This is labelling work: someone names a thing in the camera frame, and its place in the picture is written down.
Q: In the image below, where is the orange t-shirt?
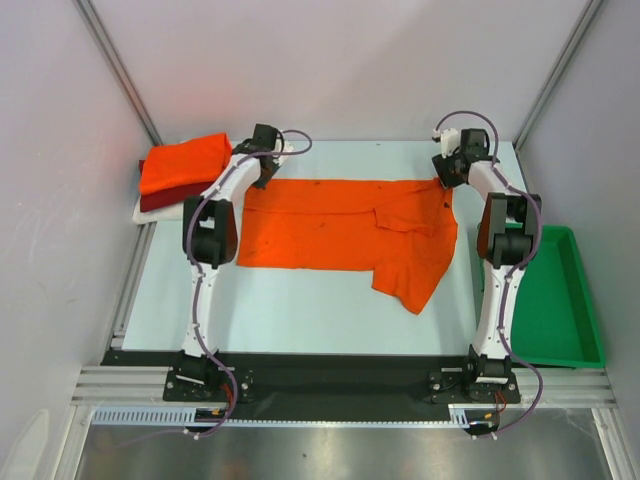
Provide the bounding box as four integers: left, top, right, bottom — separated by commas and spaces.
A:
237, 179, 458, 314
139, 132, 232, 195

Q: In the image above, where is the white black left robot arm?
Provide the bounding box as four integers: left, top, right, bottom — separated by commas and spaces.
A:
181, 124, 287, 362

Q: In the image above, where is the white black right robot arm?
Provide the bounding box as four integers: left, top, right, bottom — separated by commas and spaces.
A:
432, 128, 542, 401

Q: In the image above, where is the folded orange t-shirt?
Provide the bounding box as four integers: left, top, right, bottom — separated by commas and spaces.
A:
139, 132, 232, 195

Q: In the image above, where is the folded white t-shirt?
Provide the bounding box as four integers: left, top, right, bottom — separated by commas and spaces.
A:
132, 199, 184, 225

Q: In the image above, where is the folded dark red t-shirt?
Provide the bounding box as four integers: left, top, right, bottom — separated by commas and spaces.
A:
139, 160, 221, 212

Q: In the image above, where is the green plastic tray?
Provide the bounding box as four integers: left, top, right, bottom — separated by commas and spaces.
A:
512, 225, 606, 369

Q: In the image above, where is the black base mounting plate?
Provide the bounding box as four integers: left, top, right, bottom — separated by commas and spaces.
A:
102, 350, 521, 423

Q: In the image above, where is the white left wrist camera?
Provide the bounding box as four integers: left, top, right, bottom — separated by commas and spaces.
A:
274, 131, 294, 162

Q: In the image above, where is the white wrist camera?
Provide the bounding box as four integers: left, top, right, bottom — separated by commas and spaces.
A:
274, 131, 294, 162
432, 128, 461, 158

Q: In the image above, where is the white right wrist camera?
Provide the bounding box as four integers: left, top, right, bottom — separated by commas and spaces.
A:
432, 128, 461, 158

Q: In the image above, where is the right corner aluminium post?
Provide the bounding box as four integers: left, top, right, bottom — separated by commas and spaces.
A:
512, 0, 608, 154

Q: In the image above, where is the corner aluminium post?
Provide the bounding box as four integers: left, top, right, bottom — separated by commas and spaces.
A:
512, 0, 608, 154
73, 0, 163, 146

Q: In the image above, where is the left corner aluminium post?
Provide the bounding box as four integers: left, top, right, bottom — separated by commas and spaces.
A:
73, 0, 163, 146

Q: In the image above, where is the white slotted cable duct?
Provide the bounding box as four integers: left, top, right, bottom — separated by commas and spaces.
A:
92, 406, 496, 429

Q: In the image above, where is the aluminium frame rail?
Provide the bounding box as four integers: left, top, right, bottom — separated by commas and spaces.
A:
71, 366, 617, 409

